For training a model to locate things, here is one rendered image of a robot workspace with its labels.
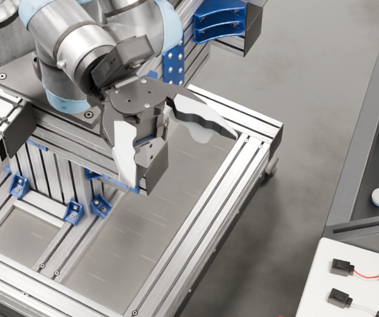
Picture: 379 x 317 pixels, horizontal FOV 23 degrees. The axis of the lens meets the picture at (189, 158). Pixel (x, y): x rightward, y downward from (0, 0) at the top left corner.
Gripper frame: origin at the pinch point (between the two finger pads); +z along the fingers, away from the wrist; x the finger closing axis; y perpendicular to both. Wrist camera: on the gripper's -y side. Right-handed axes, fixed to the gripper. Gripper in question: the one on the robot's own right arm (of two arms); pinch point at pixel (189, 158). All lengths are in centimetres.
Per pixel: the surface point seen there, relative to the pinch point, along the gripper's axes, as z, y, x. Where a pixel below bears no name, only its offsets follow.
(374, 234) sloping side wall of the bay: 5, 38, -40
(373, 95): -22, 42, -66
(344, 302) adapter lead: 11, 42, -29
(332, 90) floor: -82, 129, -136
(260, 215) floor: -57, 135, -86
